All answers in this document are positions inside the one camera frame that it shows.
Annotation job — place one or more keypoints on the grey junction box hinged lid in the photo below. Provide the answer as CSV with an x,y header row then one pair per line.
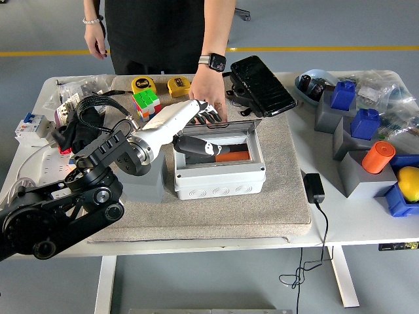
x,y
216,183

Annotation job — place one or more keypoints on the black cloth bundle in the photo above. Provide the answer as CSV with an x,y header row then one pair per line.
x,y
69,134

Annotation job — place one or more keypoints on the purple white packaged device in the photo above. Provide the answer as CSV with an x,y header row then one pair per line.
x,y
65,109

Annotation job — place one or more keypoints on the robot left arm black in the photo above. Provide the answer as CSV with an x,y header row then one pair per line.
x,y
49,216

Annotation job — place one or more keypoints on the blue plastic block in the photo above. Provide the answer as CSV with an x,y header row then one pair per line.
x,y
365,126
343,95

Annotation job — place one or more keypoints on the black capacitor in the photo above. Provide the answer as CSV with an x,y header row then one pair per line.
x,y
318,90
307,83

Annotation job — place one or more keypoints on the person's right hand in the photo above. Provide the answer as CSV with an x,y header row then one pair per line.
x,y
95,41

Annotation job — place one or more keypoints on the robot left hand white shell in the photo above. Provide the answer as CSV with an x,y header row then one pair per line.
x,y
170,117

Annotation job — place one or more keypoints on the white power strip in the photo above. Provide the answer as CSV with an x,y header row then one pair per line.
x,y
52,163

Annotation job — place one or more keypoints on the black table control panel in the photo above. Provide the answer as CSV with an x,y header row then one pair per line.
x,y
397,246

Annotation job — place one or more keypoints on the yellow tape measure 5m print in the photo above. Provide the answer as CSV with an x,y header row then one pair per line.
x,y
142,83

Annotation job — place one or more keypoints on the yellow tape measure black label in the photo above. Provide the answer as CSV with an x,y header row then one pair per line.
x,y
178,86

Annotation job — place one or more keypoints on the black glossy case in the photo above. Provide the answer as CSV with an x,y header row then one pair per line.
x,y
262,85

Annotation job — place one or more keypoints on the small red object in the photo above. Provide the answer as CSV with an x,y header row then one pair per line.
x,y
64,150

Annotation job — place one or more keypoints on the white table leg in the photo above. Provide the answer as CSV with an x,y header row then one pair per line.
x,y
104,284
343,274

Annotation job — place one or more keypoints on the grey holder block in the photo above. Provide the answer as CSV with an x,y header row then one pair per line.
x,y
360,183
342,144
325,117

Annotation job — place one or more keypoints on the orange cylinder battery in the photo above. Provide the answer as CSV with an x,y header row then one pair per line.
x,y
378,158
234,156

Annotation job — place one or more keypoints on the grey-brown mat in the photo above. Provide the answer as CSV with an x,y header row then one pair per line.
x,y
229,219

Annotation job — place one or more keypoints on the blue plastic bin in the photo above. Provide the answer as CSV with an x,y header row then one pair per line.
x,y
397,204

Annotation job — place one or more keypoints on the white circuit breaker blue switch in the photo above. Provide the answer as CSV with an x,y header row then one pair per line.
x,y
34,126

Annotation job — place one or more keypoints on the grey block with round hole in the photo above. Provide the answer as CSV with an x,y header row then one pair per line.
x,y
150,186

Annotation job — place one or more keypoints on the black power adapter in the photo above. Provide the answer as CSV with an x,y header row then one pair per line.
x,y
314,188

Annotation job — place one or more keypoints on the person's left forearm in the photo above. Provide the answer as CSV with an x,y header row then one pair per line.
x,y
217,29

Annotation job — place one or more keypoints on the person's right forearm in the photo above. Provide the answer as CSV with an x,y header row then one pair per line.
x,y
93,8

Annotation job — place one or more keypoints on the large colourful puzzle cube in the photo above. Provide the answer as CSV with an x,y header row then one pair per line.
x,y
145,98

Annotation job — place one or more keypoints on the clear bag of components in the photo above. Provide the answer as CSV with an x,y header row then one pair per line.
x,y
376,86
399,121

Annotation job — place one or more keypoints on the black smartwatch grey band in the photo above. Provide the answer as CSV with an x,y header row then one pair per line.
x,y
216,61

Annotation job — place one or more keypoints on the light blue bowl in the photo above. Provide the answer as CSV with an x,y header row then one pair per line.
x,y
319,74

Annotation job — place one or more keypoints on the clear bag of small parts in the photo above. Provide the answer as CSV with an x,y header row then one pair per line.
x,y
82,83

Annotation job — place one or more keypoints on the person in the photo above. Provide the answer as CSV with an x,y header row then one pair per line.
x,y
157,32

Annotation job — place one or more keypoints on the yellow lemon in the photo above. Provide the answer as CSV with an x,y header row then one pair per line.
x,y
409,183

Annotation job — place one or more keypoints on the person's left hand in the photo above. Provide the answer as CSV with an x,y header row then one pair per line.
x,y
207,86

